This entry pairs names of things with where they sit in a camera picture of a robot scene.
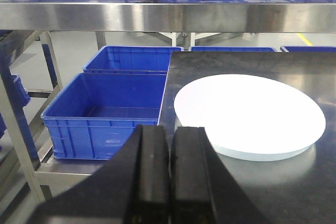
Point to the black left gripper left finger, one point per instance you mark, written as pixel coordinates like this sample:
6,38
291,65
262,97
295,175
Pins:
132,187

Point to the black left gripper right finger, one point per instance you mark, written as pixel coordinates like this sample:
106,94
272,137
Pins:
202,189

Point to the light blue plate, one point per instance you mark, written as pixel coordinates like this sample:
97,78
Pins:
249,117

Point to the blue bin near lower shelf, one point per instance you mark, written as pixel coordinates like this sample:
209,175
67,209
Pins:
94,115

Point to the blue bin shelf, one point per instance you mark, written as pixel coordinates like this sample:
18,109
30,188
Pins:
131,60
94,115

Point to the blue bin far lower shelf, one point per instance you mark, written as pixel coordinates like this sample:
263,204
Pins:
131,60

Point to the blue bin lower middle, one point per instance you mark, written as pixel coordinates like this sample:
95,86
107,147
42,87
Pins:
233,49

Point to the blue bin lower right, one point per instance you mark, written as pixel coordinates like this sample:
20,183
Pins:
308,48

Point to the white trolley frame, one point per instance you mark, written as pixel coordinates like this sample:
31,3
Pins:
186,39

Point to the steel rack frame post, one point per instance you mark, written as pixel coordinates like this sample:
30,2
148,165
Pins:
22,133

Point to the stainless steel shelf rail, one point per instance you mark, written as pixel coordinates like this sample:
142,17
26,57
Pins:
203,17

